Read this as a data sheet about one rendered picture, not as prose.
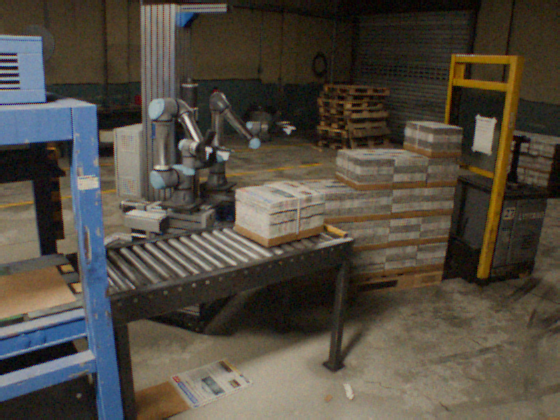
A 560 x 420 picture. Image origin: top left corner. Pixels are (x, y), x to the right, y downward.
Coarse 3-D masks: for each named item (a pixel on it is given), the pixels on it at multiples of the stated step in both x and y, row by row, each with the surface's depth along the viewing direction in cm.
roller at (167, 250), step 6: (162, 240) 240; (156, 246) 238; (162, 246) 233; (168, 246) 232; (162, 252) 232; (168, 252) 227; (174, 252) 225; (174, 258) 222; (180, 258) 219; (180, 264) 217; (186, 264) 214; (192, 264) 213; (186, 270) 212; (192, 270) 209; (198, 270) 207
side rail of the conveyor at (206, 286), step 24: (336, 240) 250; (240, 264) 216; (264, 264) 219; (288, 264) 229; (312, 264) 238; (336, 264) 249; (144, 288) 188; (168, 288) 192; (192, 288) 199; (216, 288) 206; (240, 288) 215; (120, 312) 181; (144, 312) 188
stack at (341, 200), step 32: (352, 192) 335; (384, 192) 344; (416, 192) 354; (352, 224) 342; (384, 224) 351; (416, 224) 362; (352, 256) 351; (384, 256) 360; (416, 256) 370; (320, 288) 350; (352, 288) 360; (384, 288) 373
